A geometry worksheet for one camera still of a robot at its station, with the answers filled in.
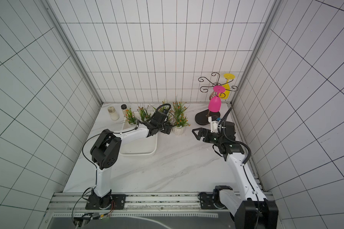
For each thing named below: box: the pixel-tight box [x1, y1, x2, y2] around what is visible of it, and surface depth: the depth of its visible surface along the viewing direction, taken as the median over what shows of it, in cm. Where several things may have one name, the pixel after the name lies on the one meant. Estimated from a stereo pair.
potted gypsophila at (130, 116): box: [125, 107, 137, 125], surface depth 97 cm
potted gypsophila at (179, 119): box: [170, 96, 191, 136], surface depth 99 cm
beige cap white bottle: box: [107, 105, 120, 121], surface depth 106 cm
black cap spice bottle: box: [120, 104, 128, 117], surface depth 107 cm
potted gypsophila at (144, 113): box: [137, 105, 151, 122], surface depth 100 cm
